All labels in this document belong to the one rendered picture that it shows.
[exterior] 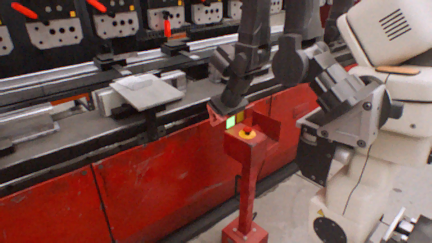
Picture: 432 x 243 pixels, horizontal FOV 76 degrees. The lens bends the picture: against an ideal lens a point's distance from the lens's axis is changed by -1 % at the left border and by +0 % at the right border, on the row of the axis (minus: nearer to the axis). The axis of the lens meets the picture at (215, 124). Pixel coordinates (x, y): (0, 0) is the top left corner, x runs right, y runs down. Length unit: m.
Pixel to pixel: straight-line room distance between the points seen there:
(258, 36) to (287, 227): 1.42
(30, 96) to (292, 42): 1.11
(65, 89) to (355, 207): 1.20
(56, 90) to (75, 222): 0.56
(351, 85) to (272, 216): 1.45
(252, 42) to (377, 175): 0.45
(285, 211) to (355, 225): 1.12
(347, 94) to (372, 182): 0.34
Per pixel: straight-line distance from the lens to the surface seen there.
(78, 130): 1.14
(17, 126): 1.15
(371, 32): 0.67
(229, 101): 0.75
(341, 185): 0.84
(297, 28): 0.58
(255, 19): 0.64
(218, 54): 0.74
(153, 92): 1.05
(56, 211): 1.21
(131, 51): 1.18
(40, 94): 1.39
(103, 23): 1.09
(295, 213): 1.97
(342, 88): 0.55
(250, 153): 1.15
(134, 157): 1.19
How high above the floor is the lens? 1.42
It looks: 31 degrees down
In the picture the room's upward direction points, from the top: straight up
